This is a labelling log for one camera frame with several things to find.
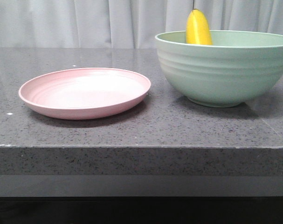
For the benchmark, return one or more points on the pink plate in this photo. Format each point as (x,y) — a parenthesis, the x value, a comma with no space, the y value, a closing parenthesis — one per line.
(84,93)

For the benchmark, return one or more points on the white curtain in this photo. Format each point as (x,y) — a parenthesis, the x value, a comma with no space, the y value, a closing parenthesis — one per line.
(124,24)

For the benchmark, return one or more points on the green bowl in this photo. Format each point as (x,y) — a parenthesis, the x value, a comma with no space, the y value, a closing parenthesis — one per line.
(237,67)

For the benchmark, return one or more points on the yellow banana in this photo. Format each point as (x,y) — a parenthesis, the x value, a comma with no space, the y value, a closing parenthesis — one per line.
(197,29)

